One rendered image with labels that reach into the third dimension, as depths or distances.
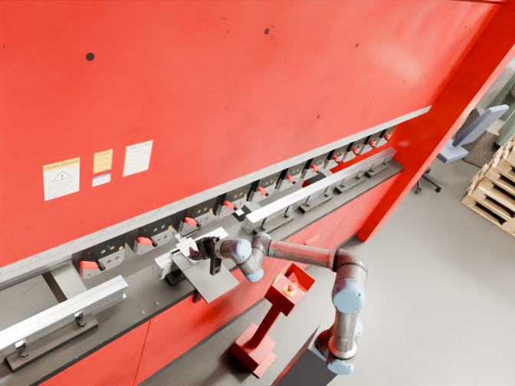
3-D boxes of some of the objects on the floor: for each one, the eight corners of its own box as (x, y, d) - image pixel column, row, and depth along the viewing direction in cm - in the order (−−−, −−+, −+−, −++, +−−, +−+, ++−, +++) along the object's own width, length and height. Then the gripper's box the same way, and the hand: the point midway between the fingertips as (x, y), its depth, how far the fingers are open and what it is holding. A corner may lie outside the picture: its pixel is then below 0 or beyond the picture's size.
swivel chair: (445, 183, 509) (510, 106, 434) (435, 206, 461) (506, 123, 386) (398, 155, 525) (453, 75, 451) (384, 174, 477) (443, 89, 402)
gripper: (227, 232, 164) (200, 234, 180) (205, 243, 156) (177, 245, 171) (234, 251, 165) (205, 252, 180) (211, 263, 157) (184, 263, 172)
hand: (195, 254), depth 175 cm, fingers open, 5 cm apart
